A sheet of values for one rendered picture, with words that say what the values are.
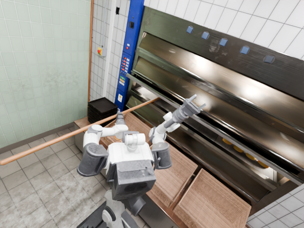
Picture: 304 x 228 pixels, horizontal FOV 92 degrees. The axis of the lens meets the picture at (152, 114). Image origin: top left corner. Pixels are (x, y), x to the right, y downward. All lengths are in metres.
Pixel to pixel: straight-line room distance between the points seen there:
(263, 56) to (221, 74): 0.30
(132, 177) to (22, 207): 1.73
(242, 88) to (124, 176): 1.11
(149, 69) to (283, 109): 1.25
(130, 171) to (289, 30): 1.30
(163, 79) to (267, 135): 1.05
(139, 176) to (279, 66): 1.17
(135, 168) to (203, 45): 1.13
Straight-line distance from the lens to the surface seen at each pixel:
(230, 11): 1.43
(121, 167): 0.84
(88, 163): 0.87
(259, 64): 1.38
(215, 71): 1.44
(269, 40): 1.38
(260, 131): 1.51
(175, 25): 1.58
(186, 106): 0.92
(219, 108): 1.49
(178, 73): 1.55
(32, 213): 2.33
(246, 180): 1.81
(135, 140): 0.84
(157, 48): 1.67
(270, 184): 1.77
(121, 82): 2.05
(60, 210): 2.28
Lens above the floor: 2.10
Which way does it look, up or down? 34 degrees down
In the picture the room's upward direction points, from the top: 19 degrees clockwise
